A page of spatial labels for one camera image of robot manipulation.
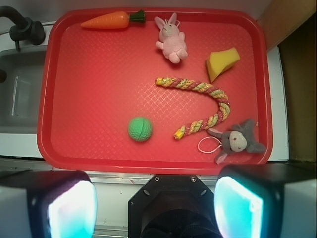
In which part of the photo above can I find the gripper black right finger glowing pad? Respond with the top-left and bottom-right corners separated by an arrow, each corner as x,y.
214,163 -> 317,238

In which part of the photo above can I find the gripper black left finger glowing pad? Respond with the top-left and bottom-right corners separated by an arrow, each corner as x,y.
0,170 -> 97,238

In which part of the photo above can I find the yellow sponge wedge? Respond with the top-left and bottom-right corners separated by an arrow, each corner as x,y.
206,47 -> 240,83

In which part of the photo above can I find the grey plush donkey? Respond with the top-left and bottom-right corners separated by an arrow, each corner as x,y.
197,119 -> 266,165

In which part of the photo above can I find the grey sink basin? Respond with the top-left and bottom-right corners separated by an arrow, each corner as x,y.
0,46 -> 47,134

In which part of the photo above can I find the green textured ball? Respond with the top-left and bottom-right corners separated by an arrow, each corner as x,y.
128,117 -> 153,142

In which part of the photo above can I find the red plastic tray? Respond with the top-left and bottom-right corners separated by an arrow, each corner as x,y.
37,8 -> 273,175

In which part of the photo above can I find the black faucet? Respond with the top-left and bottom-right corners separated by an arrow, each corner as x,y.
0,6 -> 46,52

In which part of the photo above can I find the pink plush bunny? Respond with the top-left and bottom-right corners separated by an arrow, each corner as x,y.
154,13 -> 188,64

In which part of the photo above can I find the orange toy carrot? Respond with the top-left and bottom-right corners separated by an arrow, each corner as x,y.
80,10 -> 146,29

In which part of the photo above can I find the multicolour twisted rope toy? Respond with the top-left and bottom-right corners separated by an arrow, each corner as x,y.
155,77 -> 231,140

